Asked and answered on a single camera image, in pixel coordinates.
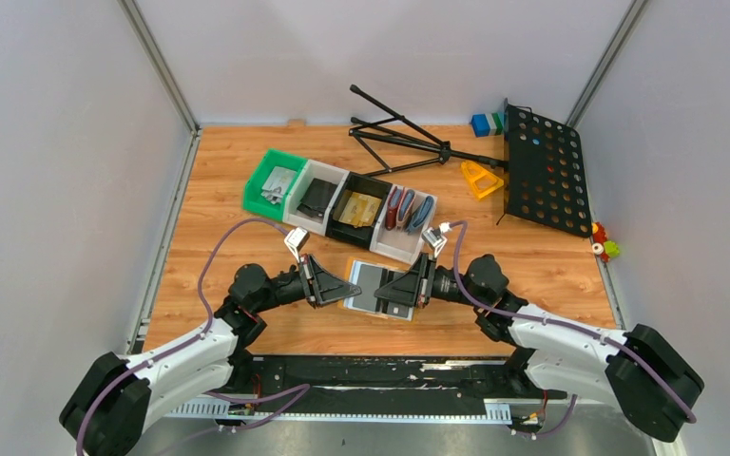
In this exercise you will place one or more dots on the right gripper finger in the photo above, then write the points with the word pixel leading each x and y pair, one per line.
pixel 406 301
pixel 398 283

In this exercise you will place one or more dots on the blue green toy block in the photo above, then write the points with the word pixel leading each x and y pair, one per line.
pixel 488 124

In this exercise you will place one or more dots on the black plastic bin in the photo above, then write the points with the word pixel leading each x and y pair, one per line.
pixel 363 236

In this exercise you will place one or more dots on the green plastic bin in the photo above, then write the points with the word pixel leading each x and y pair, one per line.
pixel 252 201

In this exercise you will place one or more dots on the pink card holder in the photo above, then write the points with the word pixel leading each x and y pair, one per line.
pixel 405 208

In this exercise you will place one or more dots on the red green toy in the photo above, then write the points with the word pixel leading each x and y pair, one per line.
pixel 602 246

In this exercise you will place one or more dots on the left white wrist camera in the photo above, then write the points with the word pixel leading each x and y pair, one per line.
pixel 295 240

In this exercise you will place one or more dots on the yellow leather card holder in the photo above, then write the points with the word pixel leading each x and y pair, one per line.
pixel 369 277

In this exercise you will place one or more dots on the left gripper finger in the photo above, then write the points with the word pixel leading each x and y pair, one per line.
pixel 329 283
pixel 326 299

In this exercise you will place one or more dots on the black folded music stand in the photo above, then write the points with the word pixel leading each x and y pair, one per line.
pixel 399 131

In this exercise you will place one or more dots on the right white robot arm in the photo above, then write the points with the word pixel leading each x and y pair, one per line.
pixel 637 372

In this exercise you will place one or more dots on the blue card holder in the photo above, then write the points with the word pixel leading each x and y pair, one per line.
pixel 420 215

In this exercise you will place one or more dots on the black cards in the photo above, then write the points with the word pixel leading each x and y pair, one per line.
pixel 317 198

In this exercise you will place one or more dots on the black perforated stand tray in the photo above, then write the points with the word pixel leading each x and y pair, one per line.
pixel 545 172

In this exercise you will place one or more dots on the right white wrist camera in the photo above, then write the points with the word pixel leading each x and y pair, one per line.
pixel 435 238

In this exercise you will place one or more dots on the red card holder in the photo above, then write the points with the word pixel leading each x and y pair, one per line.
pixel 393 205

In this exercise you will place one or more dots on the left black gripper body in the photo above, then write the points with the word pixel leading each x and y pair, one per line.
pixel 307 282

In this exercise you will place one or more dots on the white bin with black cards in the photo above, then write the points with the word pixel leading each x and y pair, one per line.
pixel 313 170

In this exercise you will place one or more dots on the white bin with card holders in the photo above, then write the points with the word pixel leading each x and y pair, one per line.
pixel 397 244

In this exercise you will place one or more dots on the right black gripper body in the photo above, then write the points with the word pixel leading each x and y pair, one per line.
pixel 428 281

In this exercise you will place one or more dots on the yellow plastic triangle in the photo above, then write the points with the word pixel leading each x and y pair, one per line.
pixel 480 180

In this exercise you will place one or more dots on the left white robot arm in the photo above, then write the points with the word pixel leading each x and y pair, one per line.
pixel 121 397

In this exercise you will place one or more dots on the gold cards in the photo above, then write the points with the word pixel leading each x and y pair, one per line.
pixel 359 209

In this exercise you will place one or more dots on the silver white cards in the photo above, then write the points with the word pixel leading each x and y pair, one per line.
pixel 277 184

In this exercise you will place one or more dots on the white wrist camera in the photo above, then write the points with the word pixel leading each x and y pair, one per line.
pixel 295 240
pixel 435 238

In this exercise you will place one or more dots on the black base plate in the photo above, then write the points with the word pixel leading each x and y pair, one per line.
pixel 369 385

